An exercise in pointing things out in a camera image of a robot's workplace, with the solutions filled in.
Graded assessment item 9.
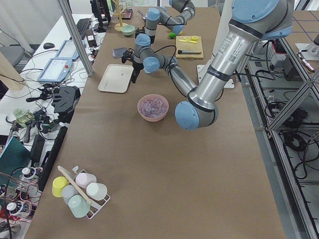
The lemon half lower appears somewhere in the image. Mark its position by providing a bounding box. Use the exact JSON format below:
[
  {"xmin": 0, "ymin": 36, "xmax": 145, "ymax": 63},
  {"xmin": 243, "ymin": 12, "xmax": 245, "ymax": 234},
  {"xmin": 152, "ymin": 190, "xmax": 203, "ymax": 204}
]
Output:
[{"xmin": 191, "ymin": 35, "xmax": 198, "ymax": 41}]

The pink bowl of ice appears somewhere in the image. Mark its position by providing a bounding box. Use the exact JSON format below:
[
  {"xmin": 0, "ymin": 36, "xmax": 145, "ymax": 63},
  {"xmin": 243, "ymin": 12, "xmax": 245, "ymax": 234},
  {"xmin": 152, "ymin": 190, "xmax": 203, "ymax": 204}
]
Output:
[{"xmin": 137, "ymin": 94, "xmax": 169, "ymax": 122}]

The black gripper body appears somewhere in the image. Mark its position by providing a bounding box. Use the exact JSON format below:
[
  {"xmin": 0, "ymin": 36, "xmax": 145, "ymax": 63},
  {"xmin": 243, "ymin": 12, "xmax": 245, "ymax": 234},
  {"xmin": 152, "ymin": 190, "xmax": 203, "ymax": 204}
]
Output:
[
  {"xmin": 150, "ymin": 35, "xmax": 156, "ymax": 44},
  {"xmin": 132, "ymin": 54, "xmax": 144, "ymax": 75}
]

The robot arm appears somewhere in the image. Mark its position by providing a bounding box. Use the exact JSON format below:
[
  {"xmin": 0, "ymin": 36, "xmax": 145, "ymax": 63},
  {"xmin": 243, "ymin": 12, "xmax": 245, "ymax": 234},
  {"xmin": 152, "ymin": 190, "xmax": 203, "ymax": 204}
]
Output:
[
  {"xmin": 144, "ymin": 0, "xmax": 195, "ymax": 44},
  {"xmin": 131, "ymin": 0, "xmax": 294, "ymax": 130}
]

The wooden cup stand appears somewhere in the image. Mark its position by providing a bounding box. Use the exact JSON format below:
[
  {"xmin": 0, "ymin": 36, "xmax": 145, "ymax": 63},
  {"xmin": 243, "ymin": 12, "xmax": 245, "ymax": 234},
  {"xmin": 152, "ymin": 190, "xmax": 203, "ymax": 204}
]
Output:
[{"xmin": 112, "ymin": 0, "xmax": 128, "ymax": 32}]

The teach pendant far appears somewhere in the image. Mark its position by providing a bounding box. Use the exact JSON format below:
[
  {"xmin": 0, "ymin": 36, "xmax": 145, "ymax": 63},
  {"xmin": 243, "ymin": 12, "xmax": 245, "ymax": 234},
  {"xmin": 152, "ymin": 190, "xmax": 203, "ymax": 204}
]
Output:
[{"xmin": 55, "ymin": 40, "xmax": 79, "ymax": 61}]

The yellow cup in rack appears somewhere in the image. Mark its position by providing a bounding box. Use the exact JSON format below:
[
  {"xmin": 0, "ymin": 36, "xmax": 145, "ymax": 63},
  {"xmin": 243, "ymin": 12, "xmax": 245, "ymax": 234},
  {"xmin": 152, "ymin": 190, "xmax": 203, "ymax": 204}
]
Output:
[{"xmin": 52, "ymin": 176, "xmax": 69, "ymax": 198}]

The wooden cutting board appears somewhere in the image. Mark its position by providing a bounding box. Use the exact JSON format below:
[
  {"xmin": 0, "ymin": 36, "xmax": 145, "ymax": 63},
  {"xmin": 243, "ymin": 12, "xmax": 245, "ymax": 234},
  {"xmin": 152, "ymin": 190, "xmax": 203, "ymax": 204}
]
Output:
[{"xmin": 175, "ymin": 36, "xmax": 204, "ymax": 59}]

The white cup rack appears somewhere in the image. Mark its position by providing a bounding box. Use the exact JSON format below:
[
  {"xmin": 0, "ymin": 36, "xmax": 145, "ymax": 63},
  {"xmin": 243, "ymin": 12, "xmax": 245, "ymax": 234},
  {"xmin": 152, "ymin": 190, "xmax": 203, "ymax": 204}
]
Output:
[{"xmin": 57, "ymin": 166, "xmax": 111, "ymax": 220}]

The steel muddler black tip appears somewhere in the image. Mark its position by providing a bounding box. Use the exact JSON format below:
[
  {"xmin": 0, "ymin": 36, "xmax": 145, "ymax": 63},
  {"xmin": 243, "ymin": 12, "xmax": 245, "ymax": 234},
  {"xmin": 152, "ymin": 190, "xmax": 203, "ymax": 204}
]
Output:
[{"xmin": 177, "ymin": 50, "xmax": 202, "ymax": 54}]

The pale green bowl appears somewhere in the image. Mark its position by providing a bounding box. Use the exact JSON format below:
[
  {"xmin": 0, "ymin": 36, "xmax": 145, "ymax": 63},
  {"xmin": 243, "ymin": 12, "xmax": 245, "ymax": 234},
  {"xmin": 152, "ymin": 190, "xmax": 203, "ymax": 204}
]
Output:
[{"xmin": 121, "ymin": 25, "xmax": 136, "ymax": 37}]

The teach pendant near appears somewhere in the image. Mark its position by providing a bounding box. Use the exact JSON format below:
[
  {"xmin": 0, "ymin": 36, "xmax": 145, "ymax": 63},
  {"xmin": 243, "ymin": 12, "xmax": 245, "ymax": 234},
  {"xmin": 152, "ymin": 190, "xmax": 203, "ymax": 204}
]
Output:
[{"xmin": 37, "ymin": 57, "xmax": 73, "ymax": 83}]

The green lime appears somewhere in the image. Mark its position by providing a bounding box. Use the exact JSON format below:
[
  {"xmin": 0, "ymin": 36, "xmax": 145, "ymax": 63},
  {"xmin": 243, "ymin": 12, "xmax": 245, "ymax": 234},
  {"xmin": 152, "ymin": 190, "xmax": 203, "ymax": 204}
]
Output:
[{"xmin": 168, "ymin": 32, "xmax": 176, "ymax": 39}]

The white cup in rack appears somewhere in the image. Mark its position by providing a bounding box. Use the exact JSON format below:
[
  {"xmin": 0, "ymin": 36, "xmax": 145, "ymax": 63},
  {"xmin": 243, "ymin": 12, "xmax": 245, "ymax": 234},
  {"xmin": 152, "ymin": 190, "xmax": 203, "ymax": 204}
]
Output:
[{"xmin": 86, "ymin": 183, "xmax": 108, "ymax": 201}]

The steel ice scoop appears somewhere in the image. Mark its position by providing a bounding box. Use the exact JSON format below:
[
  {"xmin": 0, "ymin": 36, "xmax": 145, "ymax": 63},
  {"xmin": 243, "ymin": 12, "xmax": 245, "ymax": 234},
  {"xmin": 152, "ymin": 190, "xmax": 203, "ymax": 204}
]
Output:
[{"xmin": 137, "ymin": 10, "xmax": 147, "ymax": 21}]

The pink cup in rack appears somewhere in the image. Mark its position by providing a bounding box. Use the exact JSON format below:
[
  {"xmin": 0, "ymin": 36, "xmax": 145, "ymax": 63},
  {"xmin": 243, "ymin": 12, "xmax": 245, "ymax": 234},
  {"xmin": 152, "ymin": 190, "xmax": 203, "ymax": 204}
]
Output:
[{"xmin": 75, "ymin": 173, "xmax": 97, "ymax": 189}]

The yellow plastic knife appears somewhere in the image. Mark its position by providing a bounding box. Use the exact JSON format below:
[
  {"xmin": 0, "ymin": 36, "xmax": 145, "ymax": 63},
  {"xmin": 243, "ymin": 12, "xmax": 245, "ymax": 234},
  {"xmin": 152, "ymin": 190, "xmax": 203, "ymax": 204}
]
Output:
[{"xmin": 178, "ymin": 39, "xmax": 197, "ymax": 44}]

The mint cup in rack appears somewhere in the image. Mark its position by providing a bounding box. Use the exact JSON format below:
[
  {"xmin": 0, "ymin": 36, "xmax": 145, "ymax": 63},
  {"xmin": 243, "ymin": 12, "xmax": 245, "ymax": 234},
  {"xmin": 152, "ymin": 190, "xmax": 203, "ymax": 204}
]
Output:
[{"xmin": 68, "ymin": 195, "xmax": 90, "ymax": 218}]

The teach pendant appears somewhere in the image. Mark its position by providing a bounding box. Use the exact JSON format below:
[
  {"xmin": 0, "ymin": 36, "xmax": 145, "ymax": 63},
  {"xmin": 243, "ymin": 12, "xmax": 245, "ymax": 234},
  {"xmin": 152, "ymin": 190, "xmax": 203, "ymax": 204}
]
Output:
[
  {"xmin": 55, "ymin": 40, "xmax": 79, "ymax": 61},
  {"xmin": 37, "ymin": 57, "xmax": 73, "ymax": 83}
]

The black computer mouse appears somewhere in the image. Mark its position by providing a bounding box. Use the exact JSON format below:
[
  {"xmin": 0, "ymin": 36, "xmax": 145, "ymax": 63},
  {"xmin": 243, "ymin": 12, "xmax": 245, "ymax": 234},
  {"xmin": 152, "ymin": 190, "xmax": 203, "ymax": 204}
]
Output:
[{"xmin": 43, "ymin": 42, "xmax": 55, "ymax": 49}]

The grey cup in rack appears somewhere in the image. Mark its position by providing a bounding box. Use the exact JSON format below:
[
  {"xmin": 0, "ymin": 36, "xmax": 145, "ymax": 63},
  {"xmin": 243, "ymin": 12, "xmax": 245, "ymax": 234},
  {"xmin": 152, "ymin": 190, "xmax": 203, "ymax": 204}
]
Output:
[{"xmin": 61, "ymin": 185, "xmax": 77, "ymax": 205}]

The black keyboard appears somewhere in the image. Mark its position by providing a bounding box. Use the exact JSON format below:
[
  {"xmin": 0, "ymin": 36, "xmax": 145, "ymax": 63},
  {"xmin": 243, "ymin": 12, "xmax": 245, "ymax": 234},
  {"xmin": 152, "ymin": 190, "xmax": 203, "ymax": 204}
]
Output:
[{"xmin": 76, "ymin": 18, "xmax": 91, "ymax": 35}]

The folded grey cloth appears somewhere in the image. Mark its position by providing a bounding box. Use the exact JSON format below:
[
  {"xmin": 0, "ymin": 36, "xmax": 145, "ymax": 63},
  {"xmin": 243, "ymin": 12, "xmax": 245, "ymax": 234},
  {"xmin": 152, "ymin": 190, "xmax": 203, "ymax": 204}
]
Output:
[{"xmin": 112, "ymin": 47, "xmax": 128, "ymax": 58}]

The cream rabbit serving tray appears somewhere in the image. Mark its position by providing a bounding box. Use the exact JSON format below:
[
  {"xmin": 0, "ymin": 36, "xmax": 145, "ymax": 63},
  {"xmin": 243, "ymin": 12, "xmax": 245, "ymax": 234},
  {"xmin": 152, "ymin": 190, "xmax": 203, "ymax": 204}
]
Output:
[{"xmin": 98, "ymin": 64, "xmax": 133, "ymax": 94}]

